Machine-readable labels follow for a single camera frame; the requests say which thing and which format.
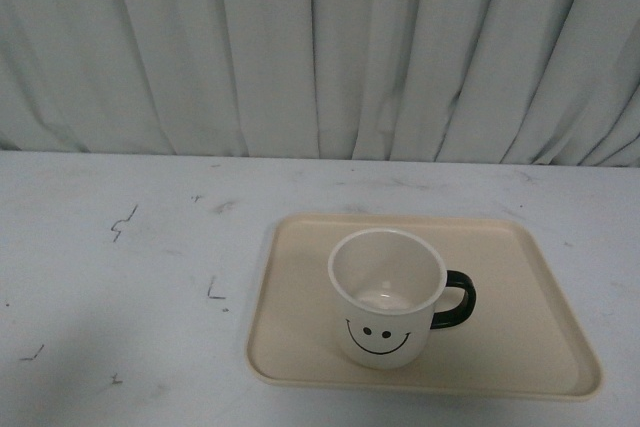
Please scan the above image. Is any grey-white pleated curtain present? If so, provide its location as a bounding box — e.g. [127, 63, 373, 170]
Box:
[1, 0, 639, 167]

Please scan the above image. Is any beige rectangular plastic tray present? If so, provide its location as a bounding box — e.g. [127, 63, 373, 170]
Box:
[245, 213, 602, 401]

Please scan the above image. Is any white smiley mug black handle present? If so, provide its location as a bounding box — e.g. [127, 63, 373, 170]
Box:
[328, 228, 477, 369]

